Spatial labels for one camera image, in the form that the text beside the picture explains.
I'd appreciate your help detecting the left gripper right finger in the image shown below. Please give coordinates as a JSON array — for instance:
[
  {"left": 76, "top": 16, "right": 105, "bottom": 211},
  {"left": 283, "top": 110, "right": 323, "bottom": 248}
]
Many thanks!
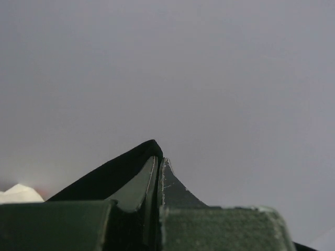
[{"left": 157, "top": 157, "right": 207, "bottom": 250}]

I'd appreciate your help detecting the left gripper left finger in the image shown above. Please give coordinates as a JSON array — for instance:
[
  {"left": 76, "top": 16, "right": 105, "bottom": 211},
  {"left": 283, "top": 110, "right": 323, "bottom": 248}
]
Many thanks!
[{"left": 107, "top": 156, "right": 159, "bottom": 250}]

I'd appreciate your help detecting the black t shirt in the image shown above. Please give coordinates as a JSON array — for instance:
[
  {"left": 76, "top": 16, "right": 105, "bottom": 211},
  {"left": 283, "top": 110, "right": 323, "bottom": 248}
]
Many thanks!
[{"left": 51, "top": 140, "right": 308, "bottom": 250}]

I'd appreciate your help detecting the white t shirt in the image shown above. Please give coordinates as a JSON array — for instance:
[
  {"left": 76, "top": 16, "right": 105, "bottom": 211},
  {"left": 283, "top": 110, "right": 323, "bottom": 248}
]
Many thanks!
[{"left": 1, "top": 184, "right": 44, "bottom": 204}]

